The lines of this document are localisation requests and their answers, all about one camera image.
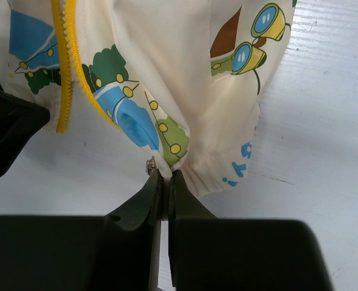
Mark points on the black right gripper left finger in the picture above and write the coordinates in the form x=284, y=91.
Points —
x=117, y=251

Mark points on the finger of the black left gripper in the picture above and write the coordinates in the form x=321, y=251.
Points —
x=19, y=121

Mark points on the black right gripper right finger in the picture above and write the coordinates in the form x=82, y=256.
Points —
x=211, y=253

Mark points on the cream dinosaur print baby jacket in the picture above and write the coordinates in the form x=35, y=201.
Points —
x=180, y=79

